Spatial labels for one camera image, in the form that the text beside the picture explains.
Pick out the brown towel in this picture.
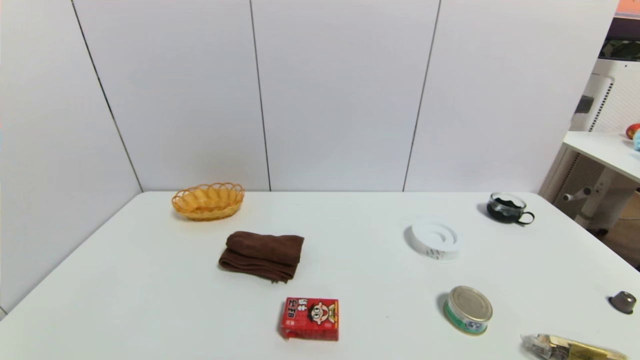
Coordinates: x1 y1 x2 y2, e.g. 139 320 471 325
218 230 305 284

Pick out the yellow wicker basket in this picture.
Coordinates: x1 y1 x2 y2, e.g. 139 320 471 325
171 182 246 222

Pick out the dark shelf object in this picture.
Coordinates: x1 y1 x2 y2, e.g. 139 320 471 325
599 17 640 62

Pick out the white round tape roll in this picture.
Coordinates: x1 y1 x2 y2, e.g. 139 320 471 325
410 221 461 261

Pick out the red cartoon milk carton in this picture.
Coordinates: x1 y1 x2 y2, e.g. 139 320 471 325
279 297 340 342

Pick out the glass cup with dark contents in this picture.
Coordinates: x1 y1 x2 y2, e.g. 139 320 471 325
486 192 536 226

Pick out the tin can with green label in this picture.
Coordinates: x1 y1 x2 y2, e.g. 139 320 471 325
443 285 494 336

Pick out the white side desk top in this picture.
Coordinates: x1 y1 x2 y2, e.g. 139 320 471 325
562 131 640 184

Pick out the gold foil snack packet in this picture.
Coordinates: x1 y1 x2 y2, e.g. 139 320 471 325
520 333 629 360

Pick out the white perforated panel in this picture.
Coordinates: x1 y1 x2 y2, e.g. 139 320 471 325
539 58 640 211

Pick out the small grey coffee capsule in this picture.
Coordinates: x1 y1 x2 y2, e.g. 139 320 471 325
608 291 638 315

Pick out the white desk leg frame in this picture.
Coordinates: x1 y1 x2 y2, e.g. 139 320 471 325
563 167 640 231

